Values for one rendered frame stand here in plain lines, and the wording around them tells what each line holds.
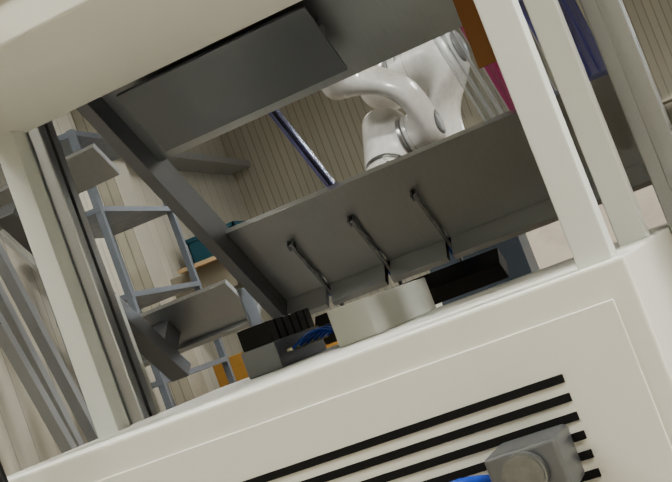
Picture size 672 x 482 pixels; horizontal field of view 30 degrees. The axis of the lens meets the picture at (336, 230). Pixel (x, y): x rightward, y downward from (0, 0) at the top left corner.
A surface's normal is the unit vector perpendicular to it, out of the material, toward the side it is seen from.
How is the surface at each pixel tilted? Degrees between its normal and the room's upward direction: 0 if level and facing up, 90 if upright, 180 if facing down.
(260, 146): 90
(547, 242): 90
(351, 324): 90
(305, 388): 90
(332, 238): 137
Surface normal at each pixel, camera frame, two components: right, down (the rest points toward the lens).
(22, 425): 0.91, -0.36
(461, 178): 0.03, 0.72
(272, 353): -0.33, 0.06
